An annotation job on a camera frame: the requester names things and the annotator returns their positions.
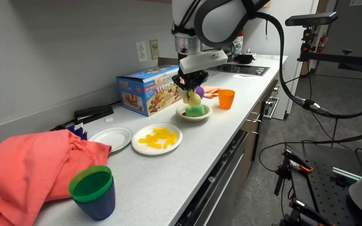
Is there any yellow toy banana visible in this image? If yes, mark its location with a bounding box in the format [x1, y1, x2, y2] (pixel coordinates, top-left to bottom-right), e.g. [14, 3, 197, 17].
[181, 89, 202, 108]

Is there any green toy fruit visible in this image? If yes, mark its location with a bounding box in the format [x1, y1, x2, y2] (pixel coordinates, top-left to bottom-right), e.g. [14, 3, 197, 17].
[185, 104, 206, 118]

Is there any cream plate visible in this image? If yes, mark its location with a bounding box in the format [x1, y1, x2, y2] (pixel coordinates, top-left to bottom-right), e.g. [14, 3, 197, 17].
[176, 103, 213, 123]

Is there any blue toy box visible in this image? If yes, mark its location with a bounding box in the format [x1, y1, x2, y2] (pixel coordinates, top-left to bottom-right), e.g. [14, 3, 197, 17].
[116, 65, 183, 117]

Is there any heap of yellow toy fries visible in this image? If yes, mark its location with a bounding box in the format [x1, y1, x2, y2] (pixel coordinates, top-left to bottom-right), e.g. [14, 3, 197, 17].
[138, 127, 178, 150]

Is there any plain white plate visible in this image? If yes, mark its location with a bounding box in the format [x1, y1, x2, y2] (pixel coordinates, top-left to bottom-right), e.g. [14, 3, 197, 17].
[131, 123, 184, 156]

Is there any white plate with dark rim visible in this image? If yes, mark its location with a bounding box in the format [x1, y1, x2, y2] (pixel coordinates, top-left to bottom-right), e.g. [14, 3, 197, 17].
[88, 126, 134, 153]

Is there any dark blue spiky toy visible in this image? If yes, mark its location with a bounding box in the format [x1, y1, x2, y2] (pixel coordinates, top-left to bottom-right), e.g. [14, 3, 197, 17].
[66, 124, 88, 141]

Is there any small orange cloth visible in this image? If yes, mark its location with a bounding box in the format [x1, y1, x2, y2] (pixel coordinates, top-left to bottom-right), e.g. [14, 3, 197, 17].
[201, 85, 223, 99]

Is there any orange plastic cup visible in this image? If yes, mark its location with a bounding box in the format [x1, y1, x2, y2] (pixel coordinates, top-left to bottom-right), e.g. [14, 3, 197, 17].
[218, 89, 236, 110]

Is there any black cooktop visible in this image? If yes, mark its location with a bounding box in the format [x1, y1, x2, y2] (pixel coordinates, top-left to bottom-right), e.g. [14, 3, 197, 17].
[207, 63, 271, 77]

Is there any black pouch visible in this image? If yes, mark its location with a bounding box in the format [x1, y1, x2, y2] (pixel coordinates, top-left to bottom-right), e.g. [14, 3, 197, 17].
[234, 54, 256, 65]

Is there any white bottle with red top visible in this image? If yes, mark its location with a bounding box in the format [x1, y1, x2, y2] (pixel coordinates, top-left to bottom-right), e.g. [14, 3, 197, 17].
[231, 30, 244, 57]

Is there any wooden drawer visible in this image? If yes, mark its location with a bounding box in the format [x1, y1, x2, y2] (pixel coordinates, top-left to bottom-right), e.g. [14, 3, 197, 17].
[240, 101, 266, 135]

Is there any black stapler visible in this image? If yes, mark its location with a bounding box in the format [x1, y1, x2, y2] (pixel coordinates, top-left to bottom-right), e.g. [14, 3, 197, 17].
[74, 105, 114, 125]

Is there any dishwasher door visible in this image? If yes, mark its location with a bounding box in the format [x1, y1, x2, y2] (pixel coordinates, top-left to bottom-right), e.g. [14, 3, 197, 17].
[174, 128, 251, 226]

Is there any red fire extinguisher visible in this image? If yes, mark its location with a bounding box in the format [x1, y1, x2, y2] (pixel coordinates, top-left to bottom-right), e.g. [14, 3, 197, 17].
[316, 33, 328, 53]

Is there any black clamp with orange grip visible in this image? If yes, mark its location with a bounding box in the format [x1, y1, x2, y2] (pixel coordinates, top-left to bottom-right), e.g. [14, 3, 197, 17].
[282, 148, 314, 174]
[289, 197, 337, 226]

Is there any green plastic cup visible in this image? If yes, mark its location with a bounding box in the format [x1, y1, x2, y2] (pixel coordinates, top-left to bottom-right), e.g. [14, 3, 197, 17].
[68, 165, 114, 203]

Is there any dark blue plastic cup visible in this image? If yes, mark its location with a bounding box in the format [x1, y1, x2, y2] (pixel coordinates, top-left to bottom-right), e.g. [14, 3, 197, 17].
[73, 180, 116, 221]

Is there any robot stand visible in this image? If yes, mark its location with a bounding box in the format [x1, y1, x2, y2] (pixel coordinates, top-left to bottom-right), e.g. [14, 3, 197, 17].
[272, 148, 362, 226]

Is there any green and white bar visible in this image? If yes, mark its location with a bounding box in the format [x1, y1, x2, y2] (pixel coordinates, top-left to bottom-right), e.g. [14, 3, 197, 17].
[332, 166, 362, 182]

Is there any large coral cloth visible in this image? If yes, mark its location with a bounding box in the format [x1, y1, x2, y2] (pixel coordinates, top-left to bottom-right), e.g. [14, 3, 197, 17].
[0, 129, 112, 226]

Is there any beige switch plate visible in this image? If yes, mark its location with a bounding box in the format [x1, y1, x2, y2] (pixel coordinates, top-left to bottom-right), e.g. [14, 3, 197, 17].
[149, 39, 160, 61]

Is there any white wall socket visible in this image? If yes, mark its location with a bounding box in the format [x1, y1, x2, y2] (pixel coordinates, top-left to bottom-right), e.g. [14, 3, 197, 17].
[136, 41, 148, 63]

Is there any silver drawer handle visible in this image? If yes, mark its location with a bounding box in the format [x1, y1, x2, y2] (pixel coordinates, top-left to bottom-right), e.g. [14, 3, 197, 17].
[246, 111, 262, 124]
[264, 96, 280, 119]

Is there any camera on mount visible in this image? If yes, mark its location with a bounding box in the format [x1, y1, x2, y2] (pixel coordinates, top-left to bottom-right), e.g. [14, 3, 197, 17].
[284, 12, 362, 84]

